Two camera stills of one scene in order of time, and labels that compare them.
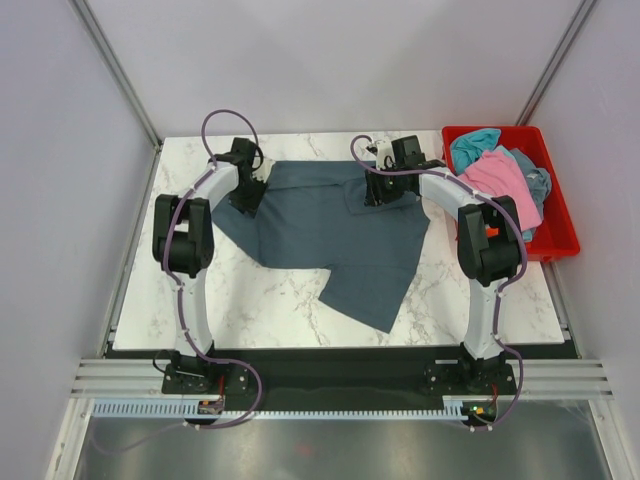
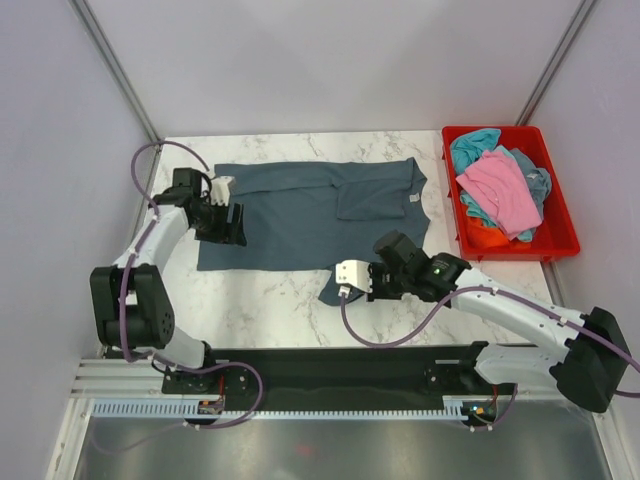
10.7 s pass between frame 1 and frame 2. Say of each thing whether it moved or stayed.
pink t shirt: stayed
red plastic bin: stayed
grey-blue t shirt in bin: stayed
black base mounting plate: stayed
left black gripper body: moved
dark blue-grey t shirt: moved
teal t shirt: stayed
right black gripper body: moved
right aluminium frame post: stayed
